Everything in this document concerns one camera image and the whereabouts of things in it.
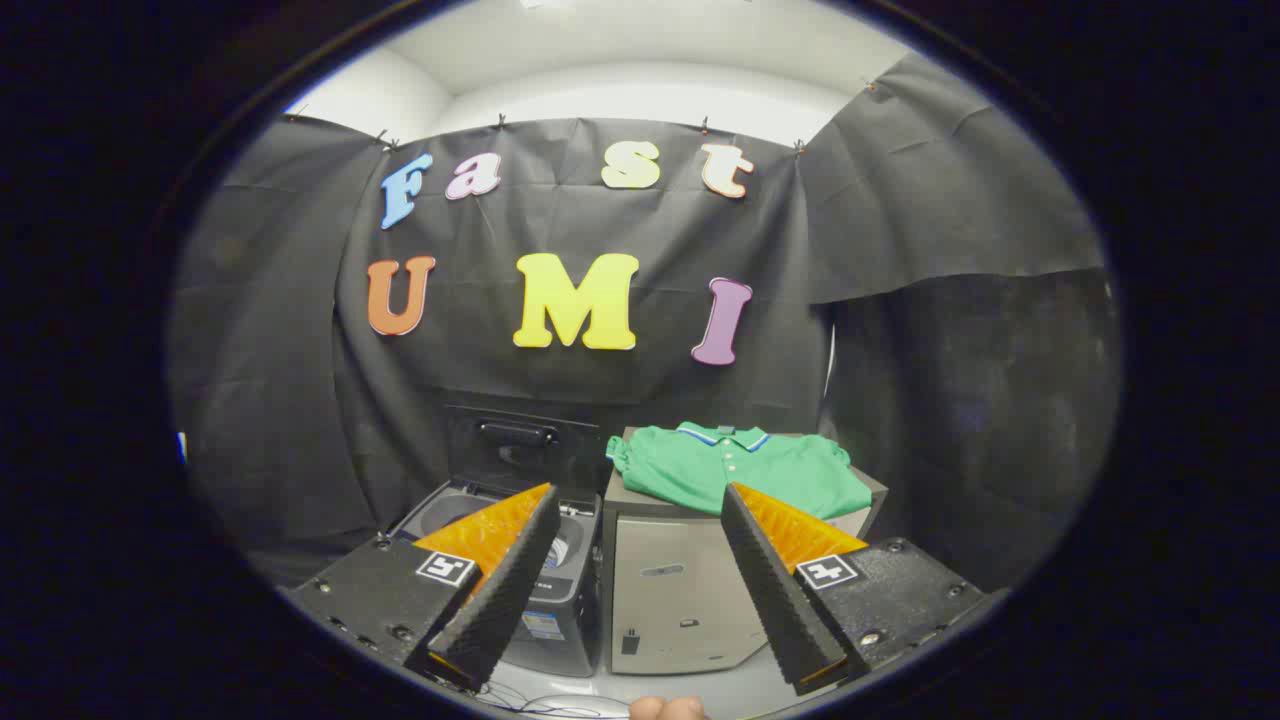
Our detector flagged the green polo shirt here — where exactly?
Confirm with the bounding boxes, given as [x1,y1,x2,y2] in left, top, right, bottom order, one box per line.
[606,421,874,521]

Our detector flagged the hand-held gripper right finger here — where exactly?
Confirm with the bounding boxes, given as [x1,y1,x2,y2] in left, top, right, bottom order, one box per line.
[720,483,1011,697]

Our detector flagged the black backdrop cloth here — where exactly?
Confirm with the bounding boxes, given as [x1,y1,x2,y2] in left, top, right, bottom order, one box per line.
[170,55,1121,591]

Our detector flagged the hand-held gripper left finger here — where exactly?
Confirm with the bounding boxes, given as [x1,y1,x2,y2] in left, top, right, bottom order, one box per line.
[283,483,563,693]

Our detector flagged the grey washing machine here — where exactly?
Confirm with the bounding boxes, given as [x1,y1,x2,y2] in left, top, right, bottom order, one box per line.
[385,478,607,679]

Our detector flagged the grey cabinet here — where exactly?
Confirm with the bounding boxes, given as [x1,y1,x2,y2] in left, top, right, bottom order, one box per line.
[600,427,890,677]

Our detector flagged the thin black cable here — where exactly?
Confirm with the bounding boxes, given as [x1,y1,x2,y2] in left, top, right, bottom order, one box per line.
[478,688,633,719]

